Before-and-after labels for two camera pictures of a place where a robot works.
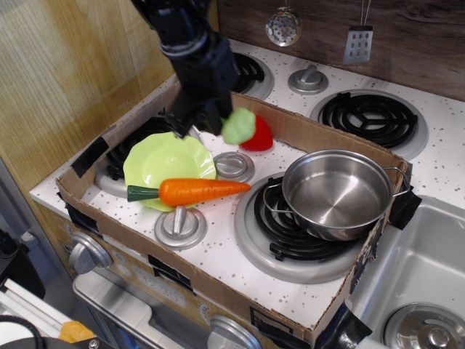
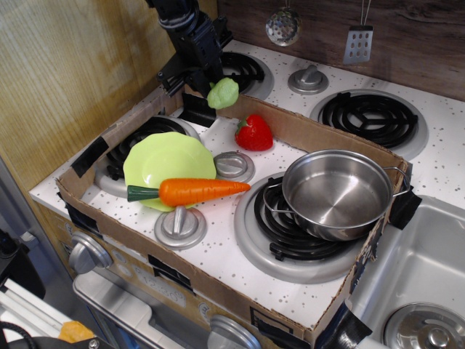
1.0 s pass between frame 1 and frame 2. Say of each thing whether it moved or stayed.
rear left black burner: stayed
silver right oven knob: stayed
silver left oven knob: stayed
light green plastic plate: stayed
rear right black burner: stayed
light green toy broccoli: moved
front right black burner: stayed
